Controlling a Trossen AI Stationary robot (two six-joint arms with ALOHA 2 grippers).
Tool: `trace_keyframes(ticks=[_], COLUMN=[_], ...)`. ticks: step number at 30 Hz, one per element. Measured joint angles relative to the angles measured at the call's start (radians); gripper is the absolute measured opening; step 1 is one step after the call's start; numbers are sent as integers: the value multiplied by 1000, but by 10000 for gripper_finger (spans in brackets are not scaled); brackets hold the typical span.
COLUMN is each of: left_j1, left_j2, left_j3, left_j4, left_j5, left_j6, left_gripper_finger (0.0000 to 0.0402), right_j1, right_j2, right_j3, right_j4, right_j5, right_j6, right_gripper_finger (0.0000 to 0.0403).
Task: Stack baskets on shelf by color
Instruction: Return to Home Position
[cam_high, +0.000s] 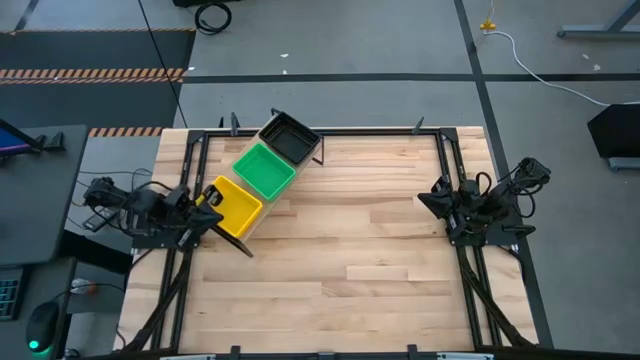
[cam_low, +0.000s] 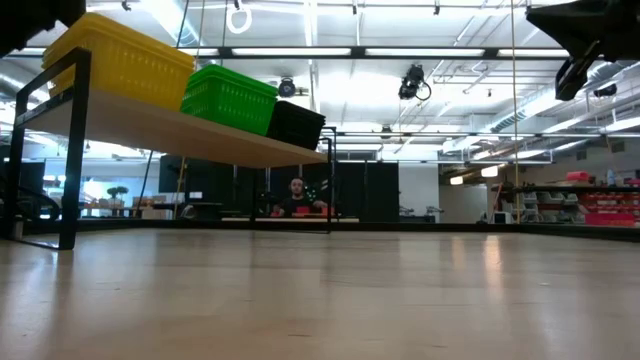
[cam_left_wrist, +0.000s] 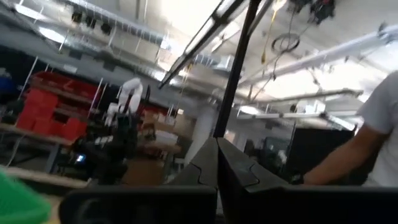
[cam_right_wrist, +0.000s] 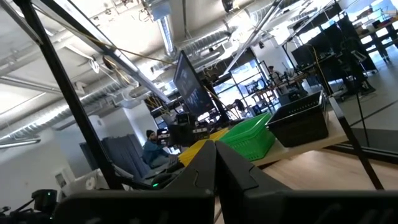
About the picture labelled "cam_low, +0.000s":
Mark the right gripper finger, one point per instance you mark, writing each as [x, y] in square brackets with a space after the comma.
[572, 75]

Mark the yellow plastic basket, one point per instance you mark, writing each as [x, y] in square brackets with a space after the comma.
[130, 38]
[130, 32]
[130, 75]

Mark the green plastic basket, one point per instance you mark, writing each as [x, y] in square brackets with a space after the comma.
[235, 110]
[240, 83]
[240, 78]

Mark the black plastic basket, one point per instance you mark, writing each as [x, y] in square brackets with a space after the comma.
[300, 110]
[297, 132]
[300, 115]

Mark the long fluorescent light strip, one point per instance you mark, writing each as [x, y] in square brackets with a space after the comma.
[425, 51]
[530, 52]
[290, 51]

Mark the metal rack with red bins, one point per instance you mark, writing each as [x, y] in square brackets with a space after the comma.
[610, 217]

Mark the small potted plant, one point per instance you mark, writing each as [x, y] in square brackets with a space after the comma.
[117, 191]

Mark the black partition panel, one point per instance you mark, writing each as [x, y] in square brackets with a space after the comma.
[380, 190]

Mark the black round hanging device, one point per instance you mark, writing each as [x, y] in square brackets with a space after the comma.
[286, 88]

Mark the person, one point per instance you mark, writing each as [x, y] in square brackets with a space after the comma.
[300, 202]

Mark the silver ventilation duct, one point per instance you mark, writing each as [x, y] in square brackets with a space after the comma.
[515, 120]

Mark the black hanging camera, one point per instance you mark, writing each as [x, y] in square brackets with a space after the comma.
[411, 82]

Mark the wooden shelf with black frame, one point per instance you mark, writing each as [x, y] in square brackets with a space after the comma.
[175, 135]

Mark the black aluminium table frame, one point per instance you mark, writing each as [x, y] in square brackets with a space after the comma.
[450, 229]

